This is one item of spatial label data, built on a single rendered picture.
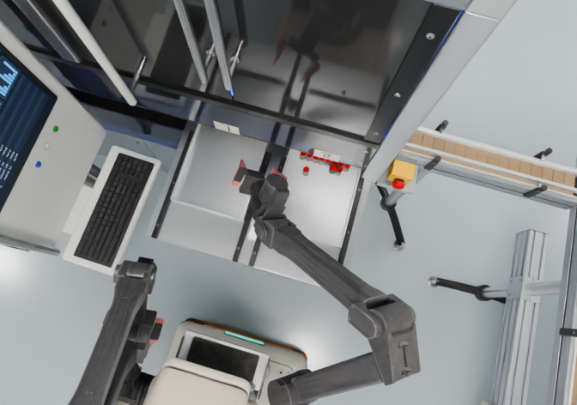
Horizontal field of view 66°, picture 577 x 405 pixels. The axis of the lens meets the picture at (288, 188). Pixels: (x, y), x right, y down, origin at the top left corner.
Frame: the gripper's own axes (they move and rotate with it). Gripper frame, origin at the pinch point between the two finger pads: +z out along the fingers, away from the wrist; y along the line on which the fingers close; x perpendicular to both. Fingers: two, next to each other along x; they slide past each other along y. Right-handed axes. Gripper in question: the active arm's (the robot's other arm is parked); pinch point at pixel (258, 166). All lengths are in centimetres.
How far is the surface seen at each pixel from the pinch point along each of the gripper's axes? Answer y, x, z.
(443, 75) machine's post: -16, -50, -25
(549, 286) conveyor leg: -119, 9, -14
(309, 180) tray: -26.5, 13.0, 17.7
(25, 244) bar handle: 55, 44, -5
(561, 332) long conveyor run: -106, 8, -36
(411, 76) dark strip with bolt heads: -13, -46, -21
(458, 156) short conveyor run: -68, -17, 12
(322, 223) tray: -32.2, 19.6, 4.4
